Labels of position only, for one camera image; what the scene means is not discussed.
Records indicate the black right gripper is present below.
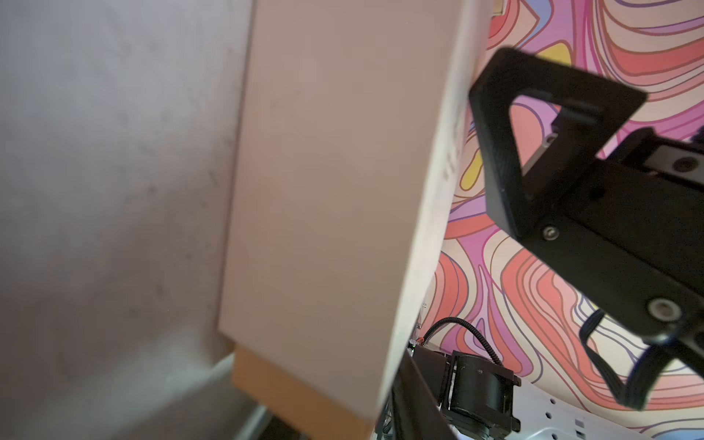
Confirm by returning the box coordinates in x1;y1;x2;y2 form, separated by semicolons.
469;47;703;372

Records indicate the cream jewelry box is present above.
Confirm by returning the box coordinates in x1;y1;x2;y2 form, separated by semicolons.
218;1;492;439

